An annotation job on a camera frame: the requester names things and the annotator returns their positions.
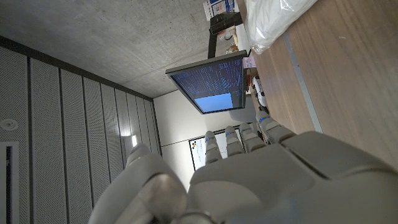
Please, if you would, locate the wall whiteboard with black frame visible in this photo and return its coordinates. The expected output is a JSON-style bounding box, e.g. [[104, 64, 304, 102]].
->
[[188, 124, 249, 171]]

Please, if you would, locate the white game controller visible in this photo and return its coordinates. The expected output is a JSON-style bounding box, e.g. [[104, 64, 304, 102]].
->
[[251, 76, 269, 109]]

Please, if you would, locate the round white ceiling fixture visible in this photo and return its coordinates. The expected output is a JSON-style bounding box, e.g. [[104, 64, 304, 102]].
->
[[0, 118, 19, 131]]

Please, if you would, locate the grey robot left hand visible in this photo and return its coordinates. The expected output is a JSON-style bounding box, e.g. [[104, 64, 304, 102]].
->
[[88, 111, 398, 224]]

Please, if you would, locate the black computer monitor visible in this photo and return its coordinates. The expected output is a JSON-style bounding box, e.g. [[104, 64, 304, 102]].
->
[[165, 49, 250, 115]]

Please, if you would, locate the white tissue pack in plastic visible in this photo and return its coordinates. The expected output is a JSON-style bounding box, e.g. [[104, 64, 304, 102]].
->
[[244, 0, 318, 55]]

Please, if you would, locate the pink sticky note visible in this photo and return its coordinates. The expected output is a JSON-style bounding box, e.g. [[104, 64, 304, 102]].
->
[[243, 55, 257, 69]]

